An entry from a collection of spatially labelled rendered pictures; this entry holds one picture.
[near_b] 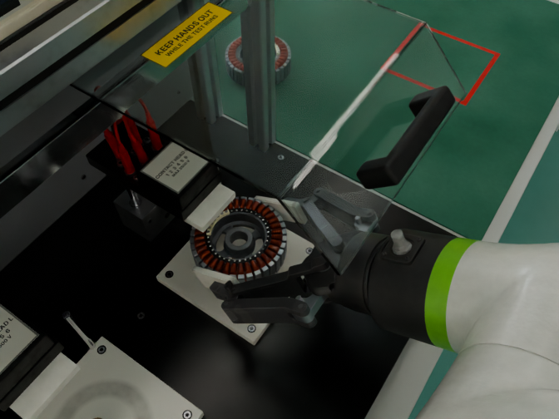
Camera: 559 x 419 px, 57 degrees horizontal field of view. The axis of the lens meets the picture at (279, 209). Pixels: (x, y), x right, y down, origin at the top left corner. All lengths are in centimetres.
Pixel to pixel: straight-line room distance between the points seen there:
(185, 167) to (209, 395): 25
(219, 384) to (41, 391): 19
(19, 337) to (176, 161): 23
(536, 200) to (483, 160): 102
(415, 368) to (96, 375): 36
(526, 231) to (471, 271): 138
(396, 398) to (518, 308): 30
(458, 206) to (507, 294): 41
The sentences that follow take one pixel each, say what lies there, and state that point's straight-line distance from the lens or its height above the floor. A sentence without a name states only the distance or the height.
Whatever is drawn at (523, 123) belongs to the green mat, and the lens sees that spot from 93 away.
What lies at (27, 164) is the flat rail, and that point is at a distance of 46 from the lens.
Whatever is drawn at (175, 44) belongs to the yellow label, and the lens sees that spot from 49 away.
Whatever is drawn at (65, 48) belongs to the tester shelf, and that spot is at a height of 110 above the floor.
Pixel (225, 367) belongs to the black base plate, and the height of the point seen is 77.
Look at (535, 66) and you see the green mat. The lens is 105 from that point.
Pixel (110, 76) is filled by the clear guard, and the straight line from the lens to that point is 47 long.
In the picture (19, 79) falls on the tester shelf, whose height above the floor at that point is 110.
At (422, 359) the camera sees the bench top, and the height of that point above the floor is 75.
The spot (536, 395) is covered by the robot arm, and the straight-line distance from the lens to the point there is 31.
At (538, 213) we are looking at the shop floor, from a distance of 184.
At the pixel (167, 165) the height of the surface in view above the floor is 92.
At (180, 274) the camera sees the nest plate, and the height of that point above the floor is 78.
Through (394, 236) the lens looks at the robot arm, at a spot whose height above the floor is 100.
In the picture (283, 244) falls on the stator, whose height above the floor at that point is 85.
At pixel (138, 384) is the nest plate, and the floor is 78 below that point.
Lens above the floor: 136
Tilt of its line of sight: 55 degrees down
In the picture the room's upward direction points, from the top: straight up
